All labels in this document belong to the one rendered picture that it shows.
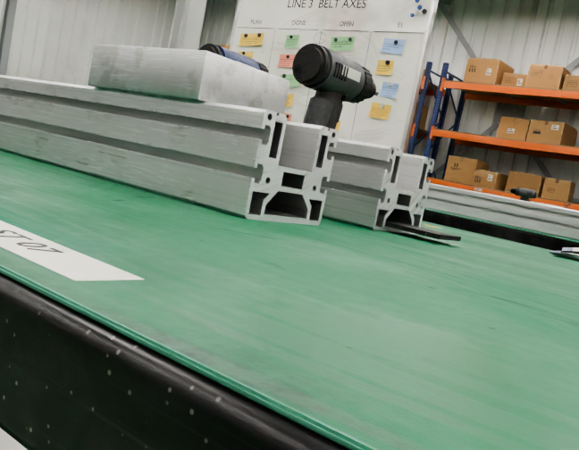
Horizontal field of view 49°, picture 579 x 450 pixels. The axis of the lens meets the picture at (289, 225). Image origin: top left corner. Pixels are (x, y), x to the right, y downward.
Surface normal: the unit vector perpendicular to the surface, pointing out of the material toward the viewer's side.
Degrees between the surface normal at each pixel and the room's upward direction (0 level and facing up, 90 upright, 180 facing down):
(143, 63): 90
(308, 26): 90
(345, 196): 90
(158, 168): 90
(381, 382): 0
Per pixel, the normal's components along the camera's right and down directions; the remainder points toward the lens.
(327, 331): 0.19, -0.98
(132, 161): -0.62, -0.05
